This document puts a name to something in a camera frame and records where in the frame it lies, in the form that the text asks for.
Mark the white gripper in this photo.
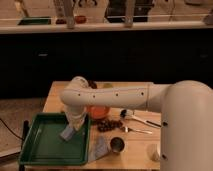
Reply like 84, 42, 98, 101
66, 107, 87, 131

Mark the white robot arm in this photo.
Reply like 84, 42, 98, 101
60, 76, 213, 171

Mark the green plastic tray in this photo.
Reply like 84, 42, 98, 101
19, 113, 91, 166

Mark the orange bowl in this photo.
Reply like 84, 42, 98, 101
87, 106, 110, 119

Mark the dark grape bunch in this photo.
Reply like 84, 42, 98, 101
97, 120, 123, 132

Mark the dark brown bowl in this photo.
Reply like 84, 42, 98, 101
88, 80, 97, 89

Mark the blue grey cloth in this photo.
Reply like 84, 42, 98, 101
88, 136, 110, 162

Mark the yellow green fruit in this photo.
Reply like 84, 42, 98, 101
102, 83, 113, 88

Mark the wooden table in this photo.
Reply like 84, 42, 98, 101
25, 81, 160, 171

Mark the metal cup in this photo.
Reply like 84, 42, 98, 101
110, 137, 125, 153

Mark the metal fork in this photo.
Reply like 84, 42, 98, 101
120, 126, 153, 134

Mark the black handled ladle spoon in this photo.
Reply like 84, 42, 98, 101
120, 109, 161, 128

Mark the black cable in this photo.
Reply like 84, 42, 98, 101
0, 118, 24, 141

